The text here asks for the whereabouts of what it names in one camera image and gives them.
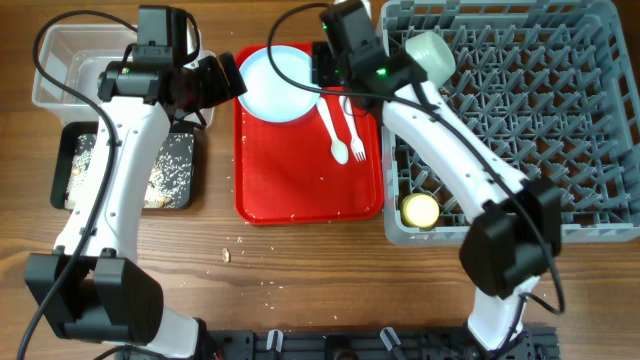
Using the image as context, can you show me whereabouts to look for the black rectangular tray bin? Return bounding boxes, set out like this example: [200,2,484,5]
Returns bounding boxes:
[50,122,196,210]

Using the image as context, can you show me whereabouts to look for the grey dishwasher rack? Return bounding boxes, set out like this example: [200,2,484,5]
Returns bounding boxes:
[377,0,639,243]

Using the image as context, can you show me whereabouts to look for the red serving tray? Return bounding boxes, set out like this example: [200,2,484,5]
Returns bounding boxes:
[234,100,384,225]

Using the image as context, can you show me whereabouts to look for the yellow plastic cup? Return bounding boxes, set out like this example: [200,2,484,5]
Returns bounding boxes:
[400,193,440,228]

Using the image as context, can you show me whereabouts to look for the clear plastic waste bin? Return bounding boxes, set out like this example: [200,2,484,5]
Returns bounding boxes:
[31,24,217,131]

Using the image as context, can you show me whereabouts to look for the green bowl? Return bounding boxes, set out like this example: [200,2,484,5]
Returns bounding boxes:
[405,31,456,87]

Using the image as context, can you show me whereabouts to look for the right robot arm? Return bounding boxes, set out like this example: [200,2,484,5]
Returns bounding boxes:
[320,1,562,356]

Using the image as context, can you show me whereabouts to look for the white plastic spoon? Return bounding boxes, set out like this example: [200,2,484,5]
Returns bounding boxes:
[316,97,349,165]

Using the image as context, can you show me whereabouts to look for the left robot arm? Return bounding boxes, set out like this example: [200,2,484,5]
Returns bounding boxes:
[24,5,246,359]

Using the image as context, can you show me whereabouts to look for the food scraps and rice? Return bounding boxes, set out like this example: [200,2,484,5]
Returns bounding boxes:
[62,133,195,210]

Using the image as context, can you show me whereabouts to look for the food crumb on table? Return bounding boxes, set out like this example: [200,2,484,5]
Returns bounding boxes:
[222,248,231,263]

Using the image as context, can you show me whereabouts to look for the white plastic fork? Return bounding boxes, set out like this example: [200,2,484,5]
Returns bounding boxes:
[339,96,366,162]

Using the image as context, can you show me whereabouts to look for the light blue plate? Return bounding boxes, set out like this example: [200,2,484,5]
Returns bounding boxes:
[239,45,320,123]

